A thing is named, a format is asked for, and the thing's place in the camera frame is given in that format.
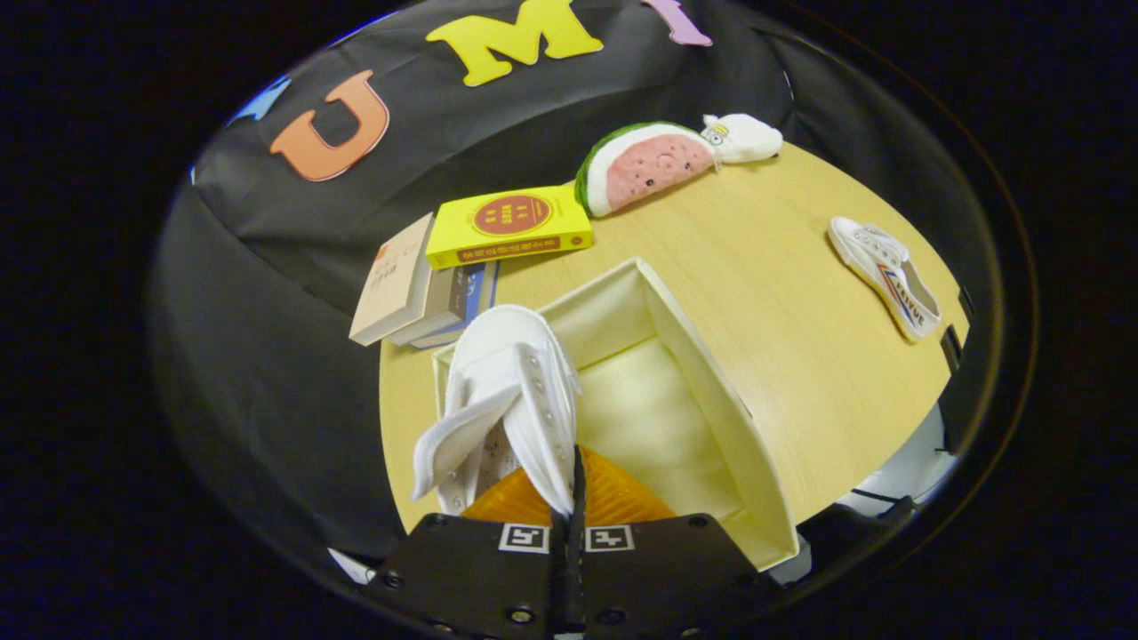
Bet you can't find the cream storage box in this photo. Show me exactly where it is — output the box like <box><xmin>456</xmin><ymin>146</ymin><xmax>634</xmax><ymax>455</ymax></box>
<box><xmin>433</xmin><ymin>258</ymin><xmax>801</xmax><ymax>572</ymax></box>

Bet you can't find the blue book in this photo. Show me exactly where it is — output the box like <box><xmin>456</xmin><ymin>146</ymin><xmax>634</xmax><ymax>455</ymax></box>
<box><xmin>411</xmin><ymin>260</ymin><xmax>499</xmax><ymax>350</ymax></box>

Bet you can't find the white plush toy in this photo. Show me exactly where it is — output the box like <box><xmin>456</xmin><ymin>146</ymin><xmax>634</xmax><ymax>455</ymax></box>
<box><xmin>701</xmin><ymin>113</ymin><xmax>784</xmax><ymax>165</ymax></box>

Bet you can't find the yellow book with red circle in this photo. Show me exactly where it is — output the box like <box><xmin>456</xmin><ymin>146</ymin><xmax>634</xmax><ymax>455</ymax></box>
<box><xmin>425</xmin><ymin>184</ymin><xmax>594</xmax><ymax>270</ymax></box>

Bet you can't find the beige book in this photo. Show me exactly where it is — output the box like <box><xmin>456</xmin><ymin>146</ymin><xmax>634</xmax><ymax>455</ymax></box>
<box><xmin>349</xmin><ymin>213</ymin><xmax>437</xmax><ymax>348</ymax></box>

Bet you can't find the white canvas shoe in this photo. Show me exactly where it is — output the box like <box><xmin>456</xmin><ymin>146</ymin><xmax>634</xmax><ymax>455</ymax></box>
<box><xmin>411</xmin><ymin>304</ymin><xmax>583</xmax><ymax>518</ymax></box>
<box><xmin>827</xmin><ymin>216</ymin><xmax>942</xmax><ymax>343</ymax></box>

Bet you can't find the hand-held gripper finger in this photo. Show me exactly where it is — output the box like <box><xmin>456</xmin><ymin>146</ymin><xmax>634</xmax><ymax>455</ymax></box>
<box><xmin>576</xmin><ymin>444</ymin><xmax>785</xmax><ymax>640</ymax></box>
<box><xmin>367</xmin><ymin>447</ymin><xmax>578</xmax><ymax>640</ymax></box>

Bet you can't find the grey book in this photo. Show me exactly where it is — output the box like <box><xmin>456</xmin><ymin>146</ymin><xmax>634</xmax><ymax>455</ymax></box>
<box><xmin>387</xmin><ymin>267</ymin><xmax>468</xmax><ymax>348</ymax></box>

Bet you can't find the watermelon slice plush toy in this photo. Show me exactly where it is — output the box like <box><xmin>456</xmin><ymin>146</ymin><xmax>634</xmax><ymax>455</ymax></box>
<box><xmin>574</xmin><ymin>121</ymin><xmax>719</xmax><ymax>219</ymax></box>

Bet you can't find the black backdrop cloth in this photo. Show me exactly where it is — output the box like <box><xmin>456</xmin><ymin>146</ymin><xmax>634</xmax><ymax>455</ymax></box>
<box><xmin>147</xmin><ymin>0</ymin><xmax>1006</xmax><ymax>570</ymax></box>

